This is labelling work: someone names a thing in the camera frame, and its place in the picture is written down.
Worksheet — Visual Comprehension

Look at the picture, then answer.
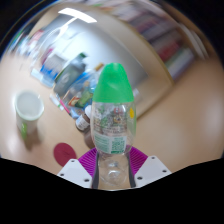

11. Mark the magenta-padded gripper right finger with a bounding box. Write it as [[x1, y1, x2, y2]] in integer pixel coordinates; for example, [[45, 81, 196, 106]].
[[127, 146, 173, 188]]

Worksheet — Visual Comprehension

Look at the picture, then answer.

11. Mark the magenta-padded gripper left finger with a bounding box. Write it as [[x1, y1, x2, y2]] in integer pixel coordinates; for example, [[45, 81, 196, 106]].
[[57, 147, 100, 189]]

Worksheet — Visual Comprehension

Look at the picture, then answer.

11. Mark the clear bottle with green cap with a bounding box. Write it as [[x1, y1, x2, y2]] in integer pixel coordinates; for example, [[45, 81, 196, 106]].
[[90, 62, 138, 189]]

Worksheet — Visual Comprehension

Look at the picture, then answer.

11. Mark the flat round red coaster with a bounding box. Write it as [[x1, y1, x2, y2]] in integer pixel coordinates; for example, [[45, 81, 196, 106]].
[[53, 142, 78, 168]]

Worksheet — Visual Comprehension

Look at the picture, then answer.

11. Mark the jar with white lid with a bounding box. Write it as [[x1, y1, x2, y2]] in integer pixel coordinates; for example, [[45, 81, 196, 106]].
[[75, 104, 93, 132]]

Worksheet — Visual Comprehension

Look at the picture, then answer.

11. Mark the white cup with green print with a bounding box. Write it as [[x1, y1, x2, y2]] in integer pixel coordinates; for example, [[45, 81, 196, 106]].
[[13, 90, 45, 141]]

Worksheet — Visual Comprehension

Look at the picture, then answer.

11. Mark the grey tumbler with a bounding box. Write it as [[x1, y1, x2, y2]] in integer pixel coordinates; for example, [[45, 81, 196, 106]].
[[53, 53, 88, 99]]

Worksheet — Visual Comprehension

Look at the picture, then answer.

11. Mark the wooden shelf unit with books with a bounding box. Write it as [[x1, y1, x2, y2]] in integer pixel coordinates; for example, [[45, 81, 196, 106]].
[[99, 0, 209, 83]]

